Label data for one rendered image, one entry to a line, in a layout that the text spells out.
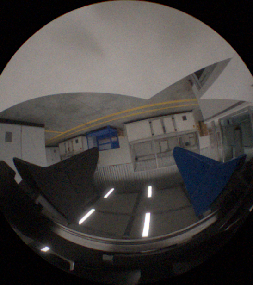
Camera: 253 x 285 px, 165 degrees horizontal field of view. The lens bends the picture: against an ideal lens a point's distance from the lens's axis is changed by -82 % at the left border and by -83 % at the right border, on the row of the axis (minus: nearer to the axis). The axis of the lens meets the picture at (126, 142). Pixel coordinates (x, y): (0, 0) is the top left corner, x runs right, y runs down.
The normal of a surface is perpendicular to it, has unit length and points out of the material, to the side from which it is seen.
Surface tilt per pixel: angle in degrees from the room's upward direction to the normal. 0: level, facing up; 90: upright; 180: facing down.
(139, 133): 90
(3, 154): 90
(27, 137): 90
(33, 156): 90
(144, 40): 0
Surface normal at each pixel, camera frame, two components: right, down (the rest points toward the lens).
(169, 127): -0.25, 0.00
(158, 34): 0.18, 0.98
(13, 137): 0.95, -0.18
